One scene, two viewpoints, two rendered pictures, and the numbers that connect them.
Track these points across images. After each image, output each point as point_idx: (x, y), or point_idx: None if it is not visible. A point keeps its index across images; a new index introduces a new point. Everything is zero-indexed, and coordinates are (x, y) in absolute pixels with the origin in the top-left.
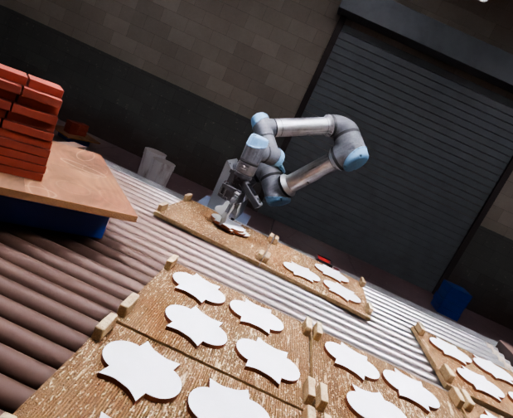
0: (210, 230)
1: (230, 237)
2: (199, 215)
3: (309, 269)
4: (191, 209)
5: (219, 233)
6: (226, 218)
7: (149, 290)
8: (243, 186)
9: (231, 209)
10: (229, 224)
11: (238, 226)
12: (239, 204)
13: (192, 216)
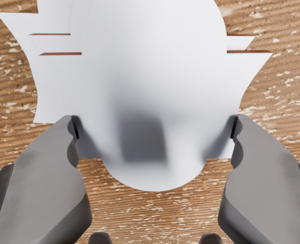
0: None
1: (275, 8)
2: (172, 197)
3: None
4: (154, 222)
5: (292, 74)
6: (252, 130)
7: None
8: None
9: (269, 191)
10: (177, 93)
11: (114, 53)
12: (45, 235)
13: (220, 199)
